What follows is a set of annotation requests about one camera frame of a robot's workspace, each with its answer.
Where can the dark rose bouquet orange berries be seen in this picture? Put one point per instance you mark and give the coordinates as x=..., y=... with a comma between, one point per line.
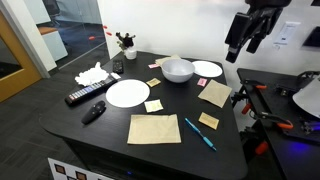
x=126, y=40

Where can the white cabinet wooden top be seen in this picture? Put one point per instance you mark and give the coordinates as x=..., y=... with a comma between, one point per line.
x=55, y=45

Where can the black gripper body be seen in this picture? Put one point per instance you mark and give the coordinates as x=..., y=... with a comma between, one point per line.
x=265, y=18

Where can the pale yellow sweetener packet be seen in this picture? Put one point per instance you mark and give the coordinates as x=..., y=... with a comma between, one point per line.
x=153, y=106

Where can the checkered calibration board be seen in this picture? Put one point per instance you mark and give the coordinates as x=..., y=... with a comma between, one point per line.
x=66, y=170

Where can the white wall device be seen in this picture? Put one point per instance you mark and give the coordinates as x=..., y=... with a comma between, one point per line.
x=287, y=33

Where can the black orange bar clamp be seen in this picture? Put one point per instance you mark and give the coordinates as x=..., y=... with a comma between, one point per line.
x=273, y=118
x=253, y=83

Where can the white round plate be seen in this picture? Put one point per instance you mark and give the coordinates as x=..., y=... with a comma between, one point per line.
x=127, y=93
x=207, y=68

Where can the blue pen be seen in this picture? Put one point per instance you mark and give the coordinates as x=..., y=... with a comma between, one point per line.
x=200, y=133

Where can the white flower vase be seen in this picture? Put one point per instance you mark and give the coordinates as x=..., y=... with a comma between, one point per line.
x=130, y=53

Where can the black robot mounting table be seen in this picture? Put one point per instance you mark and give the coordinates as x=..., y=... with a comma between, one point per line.
x=293, y=156

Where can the pink sweetener packet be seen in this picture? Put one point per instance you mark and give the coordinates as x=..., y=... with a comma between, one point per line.
x=153, y=66
x=201, y=82

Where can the black wall panel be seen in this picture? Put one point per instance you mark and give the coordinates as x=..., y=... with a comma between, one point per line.
x=313, y=37

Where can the crumpled white tissue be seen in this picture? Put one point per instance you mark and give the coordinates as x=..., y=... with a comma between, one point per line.
x=91, y=76

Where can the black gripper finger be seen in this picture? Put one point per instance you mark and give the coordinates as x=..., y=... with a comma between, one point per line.
x=237, y=33
x=256, y=43

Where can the grey white bowl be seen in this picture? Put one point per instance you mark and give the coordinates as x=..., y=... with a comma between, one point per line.
x=178, y=71

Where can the brown paper napkin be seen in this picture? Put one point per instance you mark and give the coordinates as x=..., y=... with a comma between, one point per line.
x=165, y=60
x=154, y=129
x=215, y=93

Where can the small rounded black remote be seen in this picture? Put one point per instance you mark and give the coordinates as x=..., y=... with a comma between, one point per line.
x=94, y=112

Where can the tan sugar packet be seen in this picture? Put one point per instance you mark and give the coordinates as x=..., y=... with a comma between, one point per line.
x=153, y=82
x=209, y=120

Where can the small white paper packet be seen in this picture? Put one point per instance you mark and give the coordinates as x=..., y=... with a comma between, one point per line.
x=115, y=75

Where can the long black remote control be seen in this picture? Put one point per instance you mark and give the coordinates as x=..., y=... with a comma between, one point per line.
x=90, y=90

